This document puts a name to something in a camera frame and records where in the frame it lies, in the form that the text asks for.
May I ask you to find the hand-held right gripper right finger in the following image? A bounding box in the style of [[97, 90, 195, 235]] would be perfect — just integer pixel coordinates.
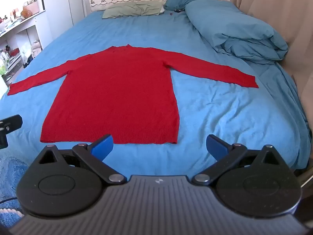
[[192, 134, 285, 185]]

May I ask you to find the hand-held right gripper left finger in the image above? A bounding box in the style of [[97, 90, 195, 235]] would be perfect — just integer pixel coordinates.
[[34, 134, 127, 184]]

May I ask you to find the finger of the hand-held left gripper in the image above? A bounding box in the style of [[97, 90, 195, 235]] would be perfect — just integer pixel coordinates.
[[0, 115, 23, 150]]

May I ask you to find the red knit sweater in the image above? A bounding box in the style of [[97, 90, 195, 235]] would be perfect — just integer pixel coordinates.
[[7, 44, 259, 145]]

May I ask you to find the blue fluffy rug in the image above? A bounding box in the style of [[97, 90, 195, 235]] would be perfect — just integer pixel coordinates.
[[0, 155, 31, 228]]

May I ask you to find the white shelf unit with clutter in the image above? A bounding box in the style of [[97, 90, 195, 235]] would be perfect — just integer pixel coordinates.
[[0, 0, 47, 86]]

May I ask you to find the blue duvet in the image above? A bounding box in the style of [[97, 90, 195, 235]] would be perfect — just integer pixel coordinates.
[[185, 0, 289, 64]]

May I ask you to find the white and grey wardrobe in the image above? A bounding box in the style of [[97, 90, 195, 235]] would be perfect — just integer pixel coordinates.
[[39, 0, 86, 52]]

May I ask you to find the green pillow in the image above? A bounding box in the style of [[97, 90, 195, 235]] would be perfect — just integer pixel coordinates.
[[102, 1, 165, 19]]

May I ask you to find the beige curtain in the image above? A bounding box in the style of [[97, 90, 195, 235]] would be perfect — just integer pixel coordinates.
[[230, 0, 313, 108]]

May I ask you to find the black cable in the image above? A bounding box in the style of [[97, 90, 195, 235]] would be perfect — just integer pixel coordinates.
[[0, 196, 19, 204]]

